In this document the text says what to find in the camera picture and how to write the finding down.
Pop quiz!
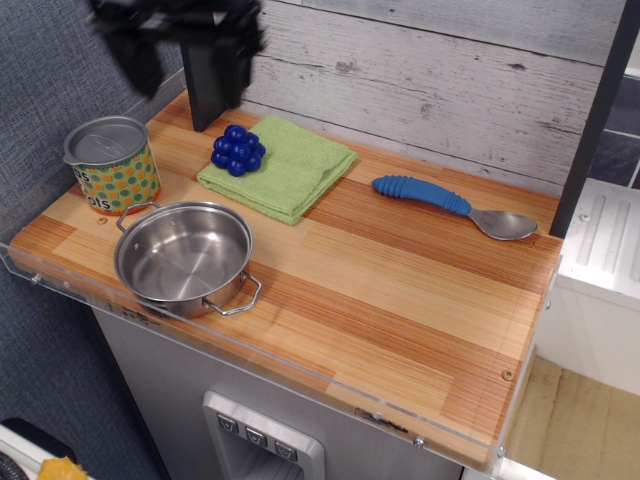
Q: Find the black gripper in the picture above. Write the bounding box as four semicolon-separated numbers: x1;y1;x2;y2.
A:
89;1;263;108

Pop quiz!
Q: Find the stainless steel pot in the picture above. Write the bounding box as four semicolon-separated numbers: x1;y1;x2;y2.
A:
114;201;263;318

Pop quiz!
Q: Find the green folded towel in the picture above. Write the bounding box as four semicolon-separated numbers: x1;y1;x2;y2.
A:
197;116;357;225

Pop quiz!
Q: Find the blue toy grape cluster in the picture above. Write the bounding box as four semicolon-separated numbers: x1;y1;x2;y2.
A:
210;124;266;177

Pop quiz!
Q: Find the patterned tin can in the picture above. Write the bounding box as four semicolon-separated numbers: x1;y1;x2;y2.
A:
63;116;161;216

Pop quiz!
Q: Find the toy fridge dispenser panel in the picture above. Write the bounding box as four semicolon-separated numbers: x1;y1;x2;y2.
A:
202;391;326;479

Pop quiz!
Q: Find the yellow black object corner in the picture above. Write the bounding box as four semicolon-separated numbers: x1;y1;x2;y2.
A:
1;418;91;480

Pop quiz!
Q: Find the dark left shelf post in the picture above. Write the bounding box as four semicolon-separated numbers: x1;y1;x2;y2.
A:
180;42;227;132

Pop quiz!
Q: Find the dark shelf post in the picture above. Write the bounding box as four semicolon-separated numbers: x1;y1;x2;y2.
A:
549;0;639;238
180;42;227;132

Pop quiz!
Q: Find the blue handled metal spoon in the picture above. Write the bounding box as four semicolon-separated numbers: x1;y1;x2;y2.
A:
372;175;538;241

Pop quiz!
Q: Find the dark right shelf post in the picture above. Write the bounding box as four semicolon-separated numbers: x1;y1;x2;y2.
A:
549;0;639;238

